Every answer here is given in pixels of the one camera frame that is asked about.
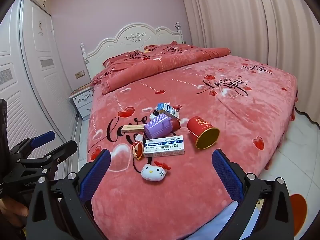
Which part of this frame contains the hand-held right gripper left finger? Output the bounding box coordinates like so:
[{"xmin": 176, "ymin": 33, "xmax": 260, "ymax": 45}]
[{"xmin": 26, "ymin": 149, "xmax": 112, "ymax": 240}]

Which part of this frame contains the long white blue medicine box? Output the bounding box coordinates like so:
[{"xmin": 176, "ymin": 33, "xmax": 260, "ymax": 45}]
[{"xmin": 142, "ymin": 135, "xmax": 186, "ymax": 158}]

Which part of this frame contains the white wardrobe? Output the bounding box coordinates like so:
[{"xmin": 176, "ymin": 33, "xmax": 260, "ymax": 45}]
[{"xmin": 0, "ymin": 0, "xmax": 81, "ymax": 180}]

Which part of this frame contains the pink printed pillow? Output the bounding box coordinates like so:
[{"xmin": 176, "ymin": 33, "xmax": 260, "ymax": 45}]
[
  {"xmin": 144, "ymin": 43, "xmax": 179, "ymax": 53},
  {"xmin": 102, "ymin": 51, "xmax": 148, "ymax": 68}
]

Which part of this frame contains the red heart floor mat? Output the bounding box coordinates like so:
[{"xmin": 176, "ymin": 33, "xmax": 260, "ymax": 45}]
[{"xmin": 289, "ymin": 194, "xmax": 308, "ymax": 237}]

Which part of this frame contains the white printed nightstand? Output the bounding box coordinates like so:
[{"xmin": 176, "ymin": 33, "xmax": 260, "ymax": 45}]
[{"xmin": 69, "ymin": 84, "xmax": 95, "ymax": 120}]

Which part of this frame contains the pink heart printed bedspread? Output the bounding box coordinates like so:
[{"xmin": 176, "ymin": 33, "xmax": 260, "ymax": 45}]
[{"xmin": 86, "ymin": 52, "xmax": 299, "ymax": 240}]

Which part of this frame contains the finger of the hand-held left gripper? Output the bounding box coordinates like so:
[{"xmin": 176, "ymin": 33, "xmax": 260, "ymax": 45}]
[
  {"xmin": 9, "ymin": 131, "xmax": 56, "ymax": 163},
  {"xmin": 15, "ymin": 140, "xmax": 78, "ymax": 180}
]

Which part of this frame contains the folded pink quilt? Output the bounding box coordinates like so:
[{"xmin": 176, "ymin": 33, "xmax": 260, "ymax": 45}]
[{"xmin": 90, "ymin": 44, "xmax": 230, "ymax": 95}]

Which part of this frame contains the white carved headboard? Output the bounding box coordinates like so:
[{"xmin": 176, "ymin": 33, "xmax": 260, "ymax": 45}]
[{"xmin": 80, "ymin": 22, "xmax": 185, "ymax": 80}]

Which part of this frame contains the cream pleated curtain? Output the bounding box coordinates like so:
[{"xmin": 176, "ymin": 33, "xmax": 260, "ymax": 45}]
[{"xmin": 177, "ymin": 0, "xmax": 320, "ymax": 130}]

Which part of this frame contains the white cat plush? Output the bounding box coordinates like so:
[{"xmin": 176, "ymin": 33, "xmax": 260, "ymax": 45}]
[{"xmin": 141, "ymin": 160, "xmax": 171, "ymax": 182}]

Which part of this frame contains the red paper cup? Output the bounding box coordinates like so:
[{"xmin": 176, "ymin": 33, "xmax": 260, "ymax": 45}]
[{"xmin": 187, "ymin": 116, "xmax": 221, "ymax": 149}]

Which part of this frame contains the person's left hand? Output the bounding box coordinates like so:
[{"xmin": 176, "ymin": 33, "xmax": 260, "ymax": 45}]
[{"xmin": 0, "ymin": 196, "xmax": 29, "ymax": 228}]

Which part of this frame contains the red gold wrapper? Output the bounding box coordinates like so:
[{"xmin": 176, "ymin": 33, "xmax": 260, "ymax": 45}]
[{"xmin": 131, "ymin": 141, "xmax": 144, "ymax": 159}]

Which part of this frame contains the slim tan box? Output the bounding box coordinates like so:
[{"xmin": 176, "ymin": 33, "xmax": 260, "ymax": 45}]
[{"xmin": 122, "ymin": 124, "xmax": 146, "ymax": 133}]

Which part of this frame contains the purple plastic cup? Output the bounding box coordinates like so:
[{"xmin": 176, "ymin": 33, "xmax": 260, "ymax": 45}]
[{"xmin": 143, "ymin": 113, "xmax": 174, "ymax": 139}]

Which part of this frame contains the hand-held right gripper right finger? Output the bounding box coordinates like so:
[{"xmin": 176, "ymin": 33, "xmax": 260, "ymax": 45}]
[{"xmin": 212, "ymin": 149, "xmax": 294, "ymax": 240}]

